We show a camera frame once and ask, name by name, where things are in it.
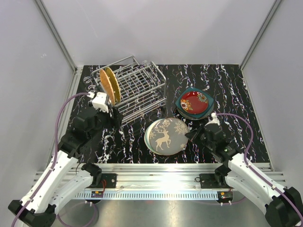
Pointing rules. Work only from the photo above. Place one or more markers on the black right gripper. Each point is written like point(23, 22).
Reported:
point(193, 135)

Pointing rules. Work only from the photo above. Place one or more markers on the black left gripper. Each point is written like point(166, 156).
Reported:
point(112, 122)

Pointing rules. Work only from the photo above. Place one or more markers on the grey reindeer plate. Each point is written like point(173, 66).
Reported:
point(167, 137)

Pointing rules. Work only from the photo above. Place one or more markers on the yellow green woven plate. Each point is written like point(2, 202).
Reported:
point(114, 83)

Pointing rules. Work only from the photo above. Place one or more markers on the orange woven plate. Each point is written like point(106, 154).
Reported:
point(107, 86)

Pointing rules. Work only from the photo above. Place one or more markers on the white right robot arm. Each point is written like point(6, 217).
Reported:
point(282, 207)

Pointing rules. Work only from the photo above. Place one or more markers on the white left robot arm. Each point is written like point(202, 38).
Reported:
point(40, 206)

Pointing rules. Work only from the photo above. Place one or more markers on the dark bottom plate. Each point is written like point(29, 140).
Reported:
point(197, 117)

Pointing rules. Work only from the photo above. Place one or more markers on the teal square plate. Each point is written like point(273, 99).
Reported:
point(177, 103)

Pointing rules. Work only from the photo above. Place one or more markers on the red floral plate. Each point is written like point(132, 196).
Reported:
point(194, 102)

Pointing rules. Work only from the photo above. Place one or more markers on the white bottom plate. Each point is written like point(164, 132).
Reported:
point(146, 136)

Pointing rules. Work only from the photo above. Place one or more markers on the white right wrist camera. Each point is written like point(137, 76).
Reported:
point(214, 120)

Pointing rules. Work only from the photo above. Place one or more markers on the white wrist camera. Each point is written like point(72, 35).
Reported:
point(100, 101)
point(214, 120)

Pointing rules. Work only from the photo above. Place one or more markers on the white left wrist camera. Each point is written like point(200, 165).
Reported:
point(100, 101)

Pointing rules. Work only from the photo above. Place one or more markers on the silver wire dish rack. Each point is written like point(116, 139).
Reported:
point(142, 87)

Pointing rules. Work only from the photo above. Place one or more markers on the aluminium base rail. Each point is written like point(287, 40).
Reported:
point(152, 182)

